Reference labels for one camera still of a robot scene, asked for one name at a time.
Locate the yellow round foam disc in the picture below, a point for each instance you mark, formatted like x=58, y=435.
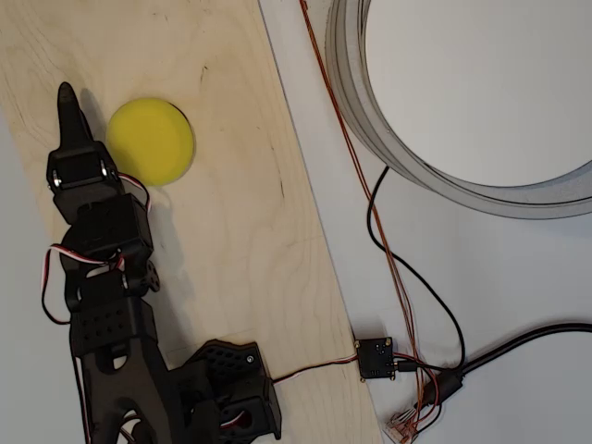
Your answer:
x=148, y=139

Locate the black lattice robot base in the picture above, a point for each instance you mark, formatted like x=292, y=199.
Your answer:
x=240, y=370

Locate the light plywood board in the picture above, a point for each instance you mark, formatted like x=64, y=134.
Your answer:
x=231, y=208

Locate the grey round lamp base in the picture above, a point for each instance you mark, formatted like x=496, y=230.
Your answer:
x=351, y=92

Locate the black motor controller board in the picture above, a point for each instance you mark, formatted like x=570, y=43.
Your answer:
x=374, y=358

